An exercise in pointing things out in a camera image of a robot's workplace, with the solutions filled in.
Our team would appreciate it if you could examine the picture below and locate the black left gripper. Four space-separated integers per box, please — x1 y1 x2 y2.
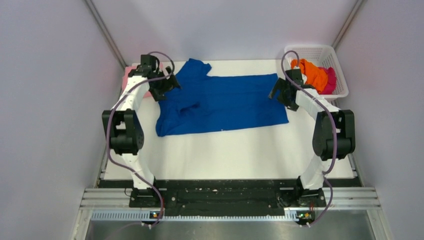
149 66 182 102

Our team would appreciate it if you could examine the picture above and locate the purple cable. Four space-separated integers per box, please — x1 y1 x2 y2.
105 51 176 229
280 50 339 228

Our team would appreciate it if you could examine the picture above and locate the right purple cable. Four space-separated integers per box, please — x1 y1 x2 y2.
280 50 339 228

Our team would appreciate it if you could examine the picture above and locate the blue printed t shirt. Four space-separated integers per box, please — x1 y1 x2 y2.
155 58 289 137

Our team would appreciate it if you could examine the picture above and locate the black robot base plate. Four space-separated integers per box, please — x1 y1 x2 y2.
129 179 327 217

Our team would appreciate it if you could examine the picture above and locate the folded pink t shirt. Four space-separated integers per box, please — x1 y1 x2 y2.
121 64 155 100

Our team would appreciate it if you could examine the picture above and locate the magenta t shirt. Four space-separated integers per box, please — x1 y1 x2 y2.
319 67 337 95

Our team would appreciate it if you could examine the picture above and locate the white slotted cable duct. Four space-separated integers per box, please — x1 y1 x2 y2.
90 210 299 222

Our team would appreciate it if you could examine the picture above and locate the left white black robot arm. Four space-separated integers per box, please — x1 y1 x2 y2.
101 51 181 207

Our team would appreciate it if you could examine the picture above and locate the white plastic laundry basket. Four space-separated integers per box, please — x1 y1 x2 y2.
284 44 349 102

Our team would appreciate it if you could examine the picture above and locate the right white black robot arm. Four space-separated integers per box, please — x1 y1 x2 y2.
268 68 356 206

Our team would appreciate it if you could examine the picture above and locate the orange t shirt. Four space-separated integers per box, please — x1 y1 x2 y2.
290 58 329 95

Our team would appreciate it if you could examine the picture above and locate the aluminium rail frame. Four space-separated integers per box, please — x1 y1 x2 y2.
71 187 393 240

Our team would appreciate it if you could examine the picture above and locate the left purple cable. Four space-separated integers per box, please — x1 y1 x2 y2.
105 51 176 229

